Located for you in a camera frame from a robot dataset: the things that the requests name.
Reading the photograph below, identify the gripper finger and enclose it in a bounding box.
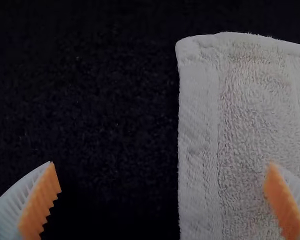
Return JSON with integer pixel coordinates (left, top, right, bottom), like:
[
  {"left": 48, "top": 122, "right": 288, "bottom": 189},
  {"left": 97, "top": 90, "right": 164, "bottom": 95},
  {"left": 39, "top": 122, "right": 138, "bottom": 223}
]
[
  {"left": 262, "top": 161, "right": 300, "bottom": 240},
  {"left": 0, "top": 161, "right": 63, "bottom": 240}
]

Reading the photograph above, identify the pale towel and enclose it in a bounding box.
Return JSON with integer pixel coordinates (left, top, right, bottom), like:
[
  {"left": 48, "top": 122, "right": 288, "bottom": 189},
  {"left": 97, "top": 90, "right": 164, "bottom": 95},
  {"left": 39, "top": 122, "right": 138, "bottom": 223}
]
[{"left": 175, "top": 31, "right": 300, "bottom": 240}]

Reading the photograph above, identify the black mat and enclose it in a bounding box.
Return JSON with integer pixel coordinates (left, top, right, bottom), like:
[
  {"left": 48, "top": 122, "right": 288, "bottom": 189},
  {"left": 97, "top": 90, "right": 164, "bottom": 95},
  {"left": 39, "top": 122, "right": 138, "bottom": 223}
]
[{"left": 0, "top": 0, "right": 300, "bottom": 240}]

